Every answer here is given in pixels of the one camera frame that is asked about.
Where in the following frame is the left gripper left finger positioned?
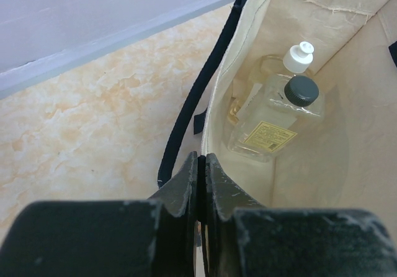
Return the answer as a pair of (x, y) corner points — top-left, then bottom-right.
(1, 152), (199, 276)

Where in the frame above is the amber bottle white cap tall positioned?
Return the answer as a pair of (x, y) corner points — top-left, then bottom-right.
(228, 41), (314, 124)

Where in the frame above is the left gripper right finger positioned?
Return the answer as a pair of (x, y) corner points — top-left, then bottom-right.
(204, 153), (396, 276)

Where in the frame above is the beige canvas tote bag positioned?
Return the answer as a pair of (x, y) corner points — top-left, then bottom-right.
(158, 0), (396, 246)

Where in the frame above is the clear bottle dark cap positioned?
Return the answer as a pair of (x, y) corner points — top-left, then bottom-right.
(228, 75), (325, 162)

